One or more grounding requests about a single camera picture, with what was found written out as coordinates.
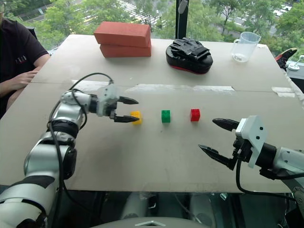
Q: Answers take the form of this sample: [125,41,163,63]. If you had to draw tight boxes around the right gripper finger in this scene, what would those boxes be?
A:
[198,144,236,171]
[211,117,241,132]

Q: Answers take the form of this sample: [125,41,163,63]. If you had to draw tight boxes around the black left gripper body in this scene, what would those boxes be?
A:
[108,96,121,120]

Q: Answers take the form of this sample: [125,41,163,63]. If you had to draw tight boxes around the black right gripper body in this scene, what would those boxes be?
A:
[231,136,253,167]

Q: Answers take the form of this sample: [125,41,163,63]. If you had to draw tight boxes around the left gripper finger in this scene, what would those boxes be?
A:
[114,115,141,124]
[118,96,139,105]

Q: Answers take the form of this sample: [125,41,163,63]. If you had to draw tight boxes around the person's bare hand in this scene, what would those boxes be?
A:
[9,70,39,91]

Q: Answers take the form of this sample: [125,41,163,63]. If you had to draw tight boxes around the yellow toy brick cube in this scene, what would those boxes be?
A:
[130,110,143,125]

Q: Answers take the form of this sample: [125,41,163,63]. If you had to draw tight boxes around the red toy brick cube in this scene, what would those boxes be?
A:
[190,108,201,123]

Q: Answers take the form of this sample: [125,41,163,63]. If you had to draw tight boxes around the wrinkled clear tape strip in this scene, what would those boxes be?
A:
[70,79,114,93]

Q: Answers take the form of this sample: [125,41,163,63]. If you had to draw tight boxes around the green toy brick cube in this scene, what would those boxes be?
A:
[161,109,172,124]

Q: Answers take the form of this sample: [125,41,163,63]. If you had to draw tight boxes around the red foam brick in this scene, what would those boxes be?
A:
[93,21,151,48]
[99,39,152,58]

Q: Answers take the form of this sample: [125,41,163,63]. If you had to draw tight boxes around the long clear tape strip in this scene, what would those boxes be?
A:
[125,83,236,94]

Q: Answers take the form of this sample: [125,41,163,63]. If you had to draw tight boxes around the short clear tape strip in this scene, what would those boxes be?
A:
[271,87,295,98]

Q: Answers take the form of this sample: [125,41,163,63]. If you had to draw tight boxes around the black boxing pad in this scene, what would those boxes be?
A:
[165,43,214,75]

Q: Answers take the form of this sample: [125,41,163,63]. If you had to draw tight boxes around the clear plastic measuring cup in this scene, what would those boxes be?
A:
[230,31,262,63]

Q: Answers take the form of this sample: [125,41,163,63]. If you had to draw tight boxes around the black gloves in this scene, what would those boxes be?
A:
[171,37,211,60]

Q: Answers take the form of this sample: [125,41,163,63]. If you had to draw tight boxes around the red and black object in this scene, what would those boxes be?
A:
[274,47,298,70]

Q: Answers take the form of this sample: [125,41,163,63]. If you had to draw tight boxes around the white stand device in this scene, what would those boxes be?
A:
[285,55,304,72]

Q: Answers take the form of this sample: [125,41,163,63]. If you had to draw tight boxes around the grey robot torso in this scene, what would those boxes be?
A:
[94,215,209,228]

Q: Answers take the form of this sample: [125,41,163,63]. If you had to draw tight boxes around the person in black shirt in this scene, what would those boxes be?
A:
[0,0,51,119]

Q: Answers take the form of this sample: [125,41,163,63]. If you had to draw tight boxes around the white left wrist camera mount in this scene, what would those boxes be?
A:
[97,85,119,117]

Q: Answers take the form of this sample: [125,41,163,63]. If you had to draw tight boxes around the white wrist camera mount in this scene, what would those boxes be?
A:
[235,115,266,170]
[97,85,119,117]

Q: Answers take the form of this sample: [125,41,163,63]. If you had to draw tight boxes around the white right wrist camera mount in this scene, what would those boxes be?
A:
[235,115,266,170]

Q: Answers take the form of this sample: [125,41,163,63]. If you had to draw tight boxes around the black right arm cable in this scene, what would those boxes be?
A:
[235,160,304,202]

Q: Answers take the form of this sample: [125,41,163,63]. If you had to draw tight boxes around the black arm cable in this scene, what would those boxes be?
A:
[47,72,114,216]
[235,160,304,202]

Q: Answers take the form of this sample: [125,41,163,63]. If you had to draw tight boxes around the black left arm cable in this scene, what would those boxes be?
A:
[47,72,114,216]

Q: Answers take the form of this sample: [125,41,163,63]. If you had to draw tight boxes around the black window frame post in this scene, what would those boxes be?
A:
[175,0,189,40]

